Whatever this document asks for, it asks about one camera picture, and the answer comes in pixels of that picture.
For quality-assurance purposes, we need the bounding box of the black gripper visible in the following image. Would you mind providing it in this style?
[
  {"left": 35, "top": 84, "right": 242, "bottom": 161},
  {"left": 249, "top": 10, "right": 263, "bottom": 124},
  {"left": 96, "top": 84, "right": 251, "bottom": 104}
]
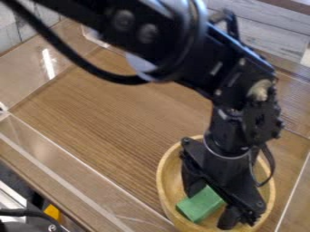
[{"left": 180, "top": 137, "right": 266, "bottom": 230}]

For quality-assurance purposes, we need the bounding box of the green rectangular block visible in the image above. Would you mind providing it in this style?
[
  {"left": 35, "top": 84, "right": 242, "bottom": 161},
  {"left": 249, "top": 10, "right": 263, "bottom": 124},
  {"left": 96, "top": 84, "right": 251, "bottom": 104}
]
[{"left": 175, "top": 187, "right": 226, "bottom": 224}]

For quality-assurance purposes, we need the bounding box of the brown wooden bowl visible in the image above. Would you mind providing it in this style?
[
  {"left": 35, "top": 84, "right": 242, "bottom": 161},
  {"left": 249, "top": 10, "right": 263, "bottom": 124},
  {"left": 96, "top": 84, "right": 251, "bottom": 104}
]
[{"left": 156, "top": 142, "right": 277, "bottom": 232}]

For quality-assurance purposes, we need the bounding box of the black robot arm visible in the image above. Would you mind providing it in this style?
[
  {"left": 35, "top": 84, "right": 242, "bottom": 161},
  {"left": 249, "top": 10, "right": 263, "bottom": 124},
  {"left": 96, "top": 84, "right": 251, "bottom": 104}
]
[{"left": 35, "top": 0, "right": 283, "bottom": 230}]

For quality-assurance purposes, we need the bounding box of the yellow tag on equipment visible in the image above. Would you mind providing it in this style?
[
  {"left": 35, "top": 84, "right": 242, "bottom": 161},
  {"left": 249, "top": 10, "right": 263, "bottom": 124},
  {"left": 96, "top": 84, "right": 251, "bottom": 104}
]
[{"left": 44, "top": 204, "right": 60, "bottom": 221}]

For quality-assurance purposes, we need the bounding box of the clear acrylic enclosure wall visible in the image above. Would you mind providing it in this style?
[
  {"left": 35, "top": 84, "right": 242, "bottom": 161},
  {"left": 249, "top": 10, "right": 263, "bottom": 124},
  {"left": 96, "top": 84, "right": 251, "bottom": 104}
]
[{"left": 0, "top": 102, "right": 176, "bottom": 232}]

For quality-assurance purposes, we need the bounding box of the black cable bottom left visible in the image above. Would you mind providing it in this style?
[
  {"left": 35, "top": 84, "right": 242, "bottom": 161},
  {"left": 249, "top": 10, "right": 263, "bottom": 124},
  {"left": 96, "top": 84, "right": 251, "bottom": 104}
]
[{"left": 0, "top": 208, "right": 61, "bottom": 232}]

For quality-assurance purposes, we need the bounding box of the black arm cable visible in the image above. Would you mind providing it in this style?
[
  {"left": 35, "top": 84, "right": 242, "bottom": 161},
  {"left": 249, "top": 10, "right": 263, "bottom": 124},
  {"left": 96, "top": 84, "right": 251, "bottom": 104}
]
[{"left": 0, "top": 0, "right": 203, "bottom": 86}]

